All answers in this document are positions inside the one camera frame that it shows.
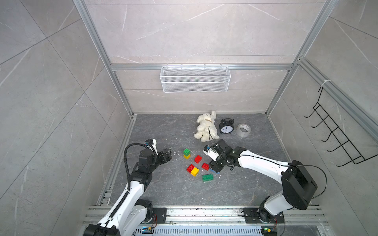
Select light green square lego brick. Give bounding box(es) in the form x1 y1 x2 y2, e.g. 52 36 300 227
183 148 191 156

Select red square lego brick top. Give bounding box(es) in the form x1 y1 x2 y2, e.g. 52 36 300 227
195 155 202 164

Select red square lego brick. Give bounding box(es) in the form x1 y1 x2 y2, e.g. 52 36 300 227
195 155 202 164
187 164 195 173

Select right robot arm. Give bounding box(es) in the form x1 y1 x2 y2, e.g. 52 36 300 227
204 145 318 223

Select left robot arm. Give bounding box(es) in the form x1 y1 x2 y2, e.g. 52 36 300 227
83 148 172 236

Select dark green long lego brick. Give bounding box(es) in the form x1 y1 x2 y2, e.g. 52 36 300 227
202 174 214 183

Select red square lego brick bottom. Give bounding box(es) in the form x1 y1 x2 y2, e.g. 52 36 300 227
187 164 195 173

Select yellow square lego brick bottom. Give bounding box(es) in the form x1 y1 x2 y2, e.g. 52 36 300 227
191 167 199 177

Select clear tape roll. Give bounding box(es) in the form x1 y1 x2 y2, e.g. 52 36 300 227
236 124 252 138

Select black alarm clock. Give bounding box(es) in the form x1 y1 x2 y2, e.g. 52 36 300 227
219 118 234 134

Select white plush dog toy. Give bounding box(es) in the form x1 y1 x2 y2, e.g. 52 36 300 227
194 111 220 143

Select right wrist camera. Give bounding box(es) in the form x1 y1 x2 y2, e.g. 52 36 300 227
203 139 233 161

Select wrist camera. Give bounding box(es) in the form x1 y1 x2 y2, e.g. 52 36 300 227
145 139 158 154
203 139 233 161

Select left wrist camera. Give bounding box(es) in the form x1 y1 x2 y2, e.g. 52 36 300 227
145 139 158 154

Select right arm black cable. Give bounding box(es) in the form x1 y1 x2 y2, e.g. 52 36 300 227
208 126 328 200

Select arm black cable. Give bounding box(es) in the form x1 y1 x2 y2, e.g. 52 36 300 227
208 126 328 200
123 143 154 191

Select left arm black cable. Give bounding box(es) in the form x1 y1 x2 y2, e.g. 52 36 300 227
123 143 154 191

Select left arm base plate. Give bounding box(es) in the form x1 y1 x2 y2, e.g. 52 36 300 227
126 207 168 224

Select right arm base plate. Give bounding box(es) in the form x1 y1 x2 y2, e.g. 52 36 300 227
241 207 284 224

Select white wire mesh basket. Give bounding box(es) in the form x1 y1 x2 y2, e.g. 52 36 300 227
159 65 231 93

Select aluminium mounting rail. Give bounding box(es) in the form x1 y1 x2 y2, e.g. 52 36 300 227
82 206 328 226

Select black wire hook rack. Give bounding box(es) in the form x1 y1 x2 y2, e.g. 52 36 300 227
304 87 378 167

